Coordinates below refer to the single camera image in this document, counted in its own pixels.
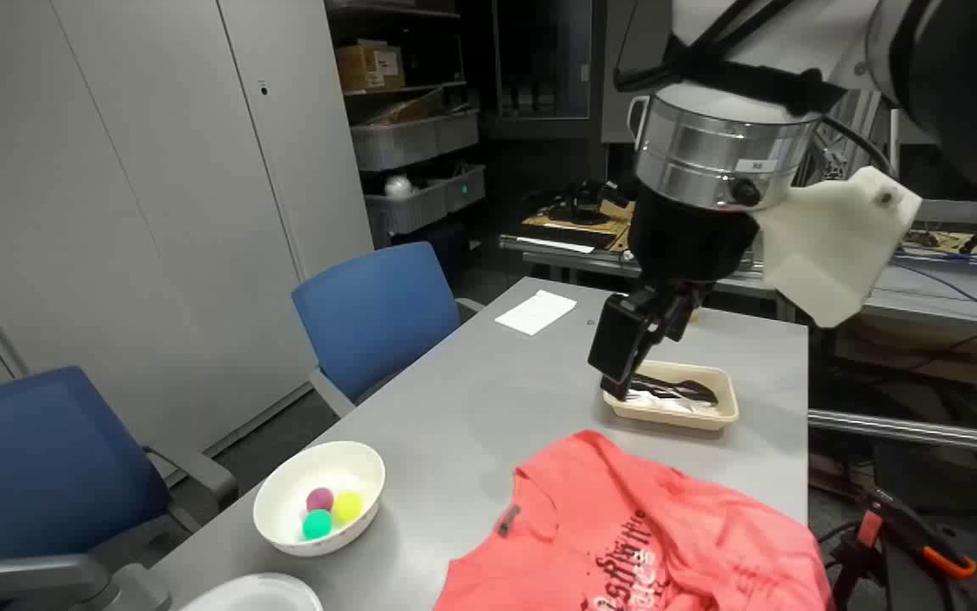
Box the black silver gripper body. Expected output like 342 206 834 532
629 79 826 299

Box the orange printed sweatshirt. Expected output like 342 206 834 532
432 428 834 611

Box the white paper sheet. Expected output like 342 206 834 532
491 288 582 339

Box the beige cutlery tray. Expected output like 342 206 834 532
601 357 743 437

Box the grey storage bin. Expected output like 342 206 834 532
364 167 488 242
351 106 483 178

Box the blue office chair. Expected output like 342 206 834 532
0 362 241 611
290 239 487 422

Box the white bowl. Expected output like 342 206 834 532
250 437 392 559

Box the yellow ball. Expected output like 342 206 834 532
328 488 367 528

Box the cardboard box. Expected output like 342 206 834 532
333 38 407 95

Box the green ball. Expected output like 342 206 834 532
300 508 340 543

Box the orange black clamp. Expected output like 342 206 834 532
820 472 977 611

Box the white plate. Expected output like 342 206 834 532
180 571 327 611

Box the grey metal cabinet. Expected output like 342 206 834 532
0 0 376 455

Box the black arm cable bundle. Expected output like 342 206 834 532
611 0 848 119

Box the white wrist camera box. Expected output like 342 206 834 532
758 162 928 333

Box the aluminium rail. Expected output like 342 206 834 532
808 405 977 459

